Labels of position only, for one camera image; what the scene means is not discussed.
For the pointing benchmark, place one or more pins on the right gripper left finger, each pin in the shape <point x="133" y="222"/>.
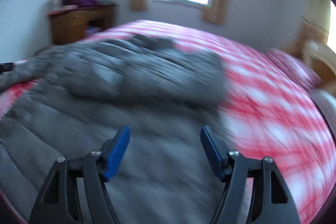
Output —
<point x="58" y="198"/>

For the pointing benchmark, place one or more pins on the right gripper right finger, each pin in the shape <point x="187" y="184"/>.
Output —
<point x="271" y="200"/>

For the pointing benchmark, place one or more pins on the grey puffer jacket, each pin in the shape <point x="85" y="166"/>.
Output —
<point x="87" y="91"/>

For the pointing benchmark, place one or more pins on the wooden desk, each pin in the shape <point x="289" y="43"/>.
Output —
<point x="69" y="26"/>

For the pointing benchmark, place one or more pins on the red plaid bed sheet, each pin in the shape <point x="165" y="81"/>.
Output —
<point x="267" y="113"/>

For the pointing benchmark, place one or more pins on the purple garment on desk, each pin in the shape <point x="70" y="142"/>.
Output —
<point x="79" y="3"/>

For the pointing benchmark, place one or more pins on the pink folded quilt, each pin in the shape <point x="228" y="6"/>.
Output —
<point x="295" y="69"/>

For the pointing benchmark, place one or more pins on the wooden headboard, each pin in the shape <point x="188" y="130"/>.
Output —
<point x="321" y="59"/>

